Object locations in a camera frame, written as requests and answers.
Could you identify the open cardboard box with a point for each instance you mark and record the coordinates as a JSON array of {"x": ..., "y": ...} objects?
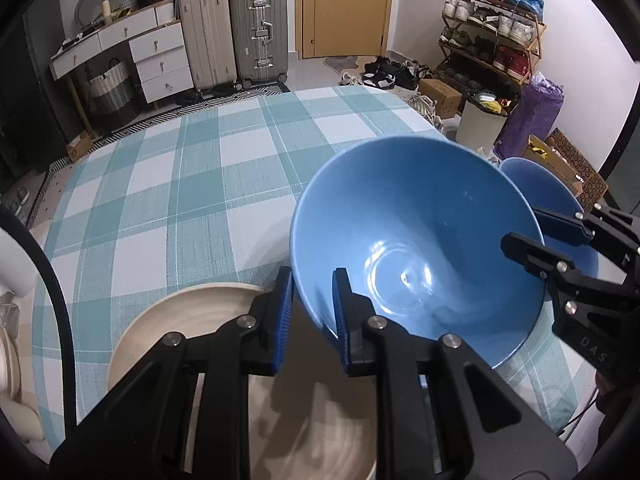
[{"x": 547, "y": 160}]

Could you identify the small cardboard box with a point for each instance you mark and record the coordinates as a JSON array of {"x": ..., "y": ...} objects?
[{"x": 79, "y": 147}]

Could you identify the brown cardboard box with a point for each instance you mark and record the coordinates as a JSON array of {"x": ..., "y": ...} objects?
[{"x": 440, "y": 97}]

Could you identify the beige suitcase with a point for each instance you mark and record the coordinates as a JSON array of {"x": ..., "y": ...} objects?
[{"x": 207, "y": 40}]

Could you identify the white bottle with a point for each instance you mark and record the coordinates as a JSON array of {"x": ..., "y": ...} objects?
[{"x": 106, "y": 9}]

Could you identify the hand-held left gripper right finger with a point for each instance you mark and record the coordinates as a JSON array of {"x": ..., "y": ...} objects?
[{"x": 341, "y": 315}]

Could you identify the silver suitcase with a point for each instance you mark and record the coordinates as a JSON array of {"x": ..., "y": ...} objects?
[{"x": 260, "y": 30}]

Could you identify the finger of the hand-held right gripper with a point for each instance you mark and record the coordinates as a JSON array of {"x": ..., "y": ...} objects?
[
  {"x": 560, "y": 225},
  {"x": 535, "y": 255}
]

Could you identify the teal checkered tablecloth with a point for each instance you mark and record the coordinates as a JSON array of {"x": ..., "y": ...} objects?
[{"x": 200, "y": 185}]

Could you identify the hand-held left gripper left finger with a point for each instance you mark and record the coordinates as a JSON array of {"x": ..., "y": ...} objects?
[{"x": 285, "y": 310}]

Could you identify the patterned brown box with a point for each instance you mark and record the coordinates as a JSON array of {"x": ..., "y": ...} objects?
[{"x": 580, "y": 170}]

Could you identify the white trash bin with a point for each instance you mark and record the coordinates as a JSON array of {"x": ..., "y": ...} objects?
[{"x": 480, "y": 125}]

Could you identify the black and white sneakers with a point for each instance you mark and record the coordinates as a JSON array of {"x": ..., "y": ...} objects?
[{"x": 385, "y": 76}]

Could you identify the rows of shoes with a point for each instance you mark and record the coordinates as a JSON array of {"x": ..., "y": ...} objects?
[{"x": 495, "y": 15}]

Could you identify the grey door mat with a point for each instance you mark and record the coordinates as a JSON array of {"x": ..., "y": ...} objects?
[{"x": 345, "y": 62}]

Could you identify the purple bag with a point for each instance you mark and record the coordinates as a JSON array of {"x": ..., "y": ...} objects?
[{"x": 530, "y": 115}]

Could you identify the large blue bowl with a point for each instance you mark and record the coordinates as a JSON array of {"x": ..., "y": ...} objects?
[{"x": 425, "y": 220}]

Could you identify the cream round plate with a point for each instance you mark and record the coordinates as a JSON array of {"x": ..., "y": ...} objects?
[{"x": 200, "y": 310}]

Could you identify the wooden door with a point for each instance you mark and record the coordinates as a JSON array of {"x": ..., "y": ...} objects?
[{"x": 345, "y": 5}]

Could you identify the white drawer dresser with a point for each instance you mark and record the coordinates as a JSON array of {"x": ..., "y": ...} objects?
[{"x": 155, "y": 55}]

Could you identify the wooden shoe rack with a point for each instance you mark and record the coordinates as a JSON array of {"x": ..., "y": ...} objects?
[{"x": 532, "y": 52}]

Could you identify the woven laundry basket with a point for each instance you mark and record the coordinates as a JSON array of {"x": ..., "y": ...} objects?
[{"x": 112, "y": 90}]

